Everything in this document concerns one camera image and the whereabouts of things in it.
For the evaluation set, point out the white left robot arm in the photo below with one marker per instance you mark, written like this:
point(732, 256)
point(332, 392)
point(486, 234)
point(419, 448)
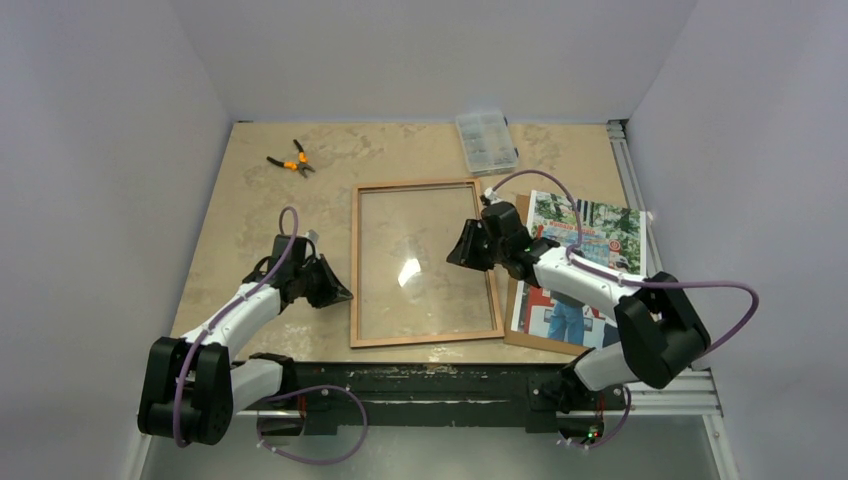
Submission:
point(194, 385)

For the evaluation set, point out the aluminium right side rail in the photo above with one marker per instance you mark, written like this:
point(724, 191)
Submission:
point(692, 393)

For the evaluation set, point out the clear acrylic sheet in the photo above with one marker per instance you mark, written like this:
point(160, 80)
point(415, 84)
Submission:
point(424, 265)

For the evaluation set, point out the orange black pliers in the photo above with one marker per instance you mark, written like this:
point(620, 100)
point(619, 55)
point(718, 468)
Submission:
point(300, 165)

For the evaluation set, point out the blue wooden picture frame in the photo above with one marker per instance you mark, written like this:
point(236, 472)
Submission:
point(354, 278)

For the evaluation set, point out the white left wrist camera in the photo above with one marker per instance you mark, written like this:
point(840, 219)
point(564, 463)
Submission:
point(312, 236)

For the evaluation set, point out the brown cardboard backing board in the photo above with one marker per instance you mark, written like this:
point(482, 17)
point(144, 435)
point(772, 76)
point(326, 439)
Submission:
point(516, 338)

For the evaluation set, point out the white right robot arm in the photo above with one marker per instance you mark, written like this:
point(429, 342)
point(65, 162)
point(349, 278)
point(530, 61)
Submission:
point(660, 333)

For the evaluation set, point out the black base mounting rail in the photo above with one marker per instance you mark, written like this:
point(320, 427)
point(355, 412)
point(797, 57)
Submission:
point(531, 397)

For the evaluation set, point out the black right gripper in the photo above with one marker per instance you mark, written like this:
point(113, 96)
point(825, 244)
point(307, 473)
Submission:
point(481, 244)

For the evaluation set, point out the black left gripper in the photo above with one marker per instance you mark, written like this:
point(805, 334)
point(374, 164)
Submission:
point(337, 294)

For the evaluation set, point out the colour photo print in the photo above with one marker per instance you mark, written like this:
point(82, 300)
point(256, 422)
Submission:
point(613, 237)

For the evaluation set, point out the clear plastic screw box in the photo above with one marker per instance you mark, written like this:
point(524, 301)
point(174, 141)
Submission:
point(487, 143)

